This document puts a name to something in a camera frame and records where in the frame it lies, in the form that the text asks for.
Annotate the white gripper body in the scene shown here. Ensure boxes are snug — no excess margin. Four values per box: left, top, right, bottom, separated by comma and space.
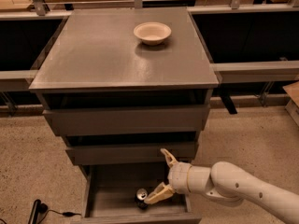
168, 162, 192, 194

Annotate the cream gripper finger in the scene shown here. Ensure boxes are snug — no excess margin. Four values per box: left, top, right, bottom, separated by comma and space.
160, 148, 178, 168
144, 182, 175, 204

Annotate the dark pepsi can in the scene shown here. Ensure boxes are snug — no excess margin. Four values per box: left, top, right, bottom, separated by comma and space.
135, 189, 148, 210

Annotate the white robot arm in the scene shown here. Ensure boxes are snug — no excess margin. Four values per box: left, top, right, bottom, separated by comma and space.
144, 148, 299, 224

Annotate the grey top drawer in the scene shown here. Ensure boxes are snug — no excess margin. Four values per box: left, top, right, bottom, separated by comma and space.
44, 105, 210, 136

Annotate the grey open bottom drawer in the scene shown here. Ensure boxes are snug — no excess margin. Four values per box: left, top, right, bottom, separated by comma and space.
71, 162, 201, 224

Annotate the grey middle drawer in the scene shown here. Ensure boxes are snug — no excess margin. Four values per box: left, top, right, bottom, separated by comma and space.
66, 141, 198, 165

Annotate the grey drawer cabinet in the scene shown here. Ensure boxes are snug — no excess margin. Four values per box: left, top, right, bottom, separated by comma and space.
28, 7, 220, 176

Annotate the white paper bowl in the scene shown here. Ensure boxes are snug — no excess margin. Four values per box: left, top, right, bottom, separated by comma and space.
134, 22, 172, 46

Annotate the wooden board right edge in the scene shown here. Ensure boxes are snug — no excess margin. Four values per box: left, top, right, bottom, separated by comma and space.
283, 81, 299, 126

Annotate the black power adapter with cable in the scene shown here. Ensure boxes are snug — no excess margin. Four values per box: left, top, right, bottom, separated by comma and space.
28, 199, 79, 224

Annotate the grey metal railing frame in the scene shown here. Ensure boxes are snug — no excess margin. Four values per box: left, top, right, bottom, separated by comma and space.
0, 0, 298, 114

